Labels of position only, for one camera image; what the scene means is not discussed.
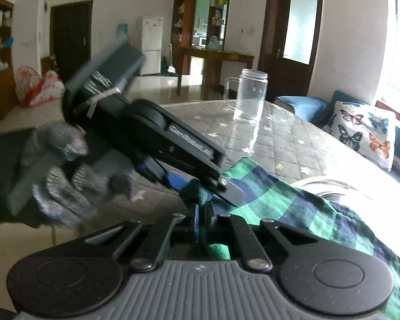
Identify green blue plaid shirt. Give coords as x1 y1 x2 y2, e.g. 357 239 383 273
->
216 157 400 319

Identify grey knit gloved left hand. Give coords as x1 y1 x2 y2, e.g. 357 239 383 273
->
21 121 134 228

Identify pink red bags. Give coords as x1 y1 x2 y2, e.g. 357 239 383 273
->
15 66 65 108

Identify blue water dispenser jug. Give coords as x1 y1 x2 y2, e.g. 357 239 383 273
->
116 23 129 39

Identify grey quilted star mat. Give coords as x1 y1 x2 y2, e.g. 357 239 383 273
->
0 99 400 234

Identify dark wooden entry door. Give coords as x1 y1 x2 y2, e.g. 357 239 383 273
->
50 0 93 83

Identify white refrigerator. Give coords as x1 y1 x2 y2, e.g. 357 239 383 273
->
141 17 163 76

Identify clear glass mug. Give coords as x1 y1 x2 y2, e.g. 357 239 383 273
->
223 69 268 124

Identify dark wooden console table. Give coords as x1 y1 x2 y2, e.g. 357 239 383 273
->
173 47 254 101

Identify dark wooden shelf unit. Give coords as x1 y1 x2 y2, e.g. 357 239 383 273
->
170 0 230 75

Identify butterfly print pillow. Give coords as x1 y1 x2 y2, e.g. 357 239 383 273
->
324 101 396 171

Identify dark wooden glass door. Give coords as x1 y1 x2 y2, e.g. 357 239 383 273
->
258 0 323 102

